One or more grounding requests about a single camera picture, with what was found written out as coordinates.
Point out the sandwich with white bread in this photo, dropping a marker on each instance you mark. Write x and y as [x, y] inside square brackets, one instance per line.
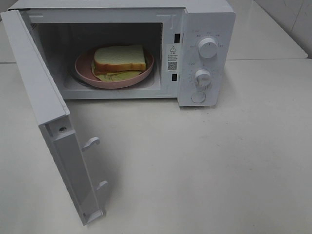
[116, 63]

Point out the pink plate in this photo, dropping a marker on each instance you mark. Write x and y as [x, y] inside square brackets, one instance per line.
[84, 66]

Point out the white microwave door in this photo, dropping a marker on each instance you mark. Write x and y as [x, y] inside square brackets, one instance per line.
[53, 118]

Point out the white lower microwave knob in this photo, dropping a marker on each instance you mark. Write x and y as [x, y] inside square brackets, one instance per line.
[203, 78]

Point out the white microwave knob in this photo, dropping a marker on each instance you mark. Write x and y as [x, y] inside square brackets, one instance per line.
[208, 47]
[203, 78]

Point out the white microwave oven body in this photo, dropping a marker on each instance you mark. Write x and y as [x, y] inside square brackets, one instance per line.
[169, 29]

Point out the white upper microwave knob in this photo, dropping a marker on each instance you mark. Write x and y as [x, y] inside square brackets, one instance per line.
[208, 47]

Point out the glass microwave turntable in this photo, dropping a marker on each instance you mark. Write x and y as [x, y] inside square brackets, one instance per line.
[74, 82]

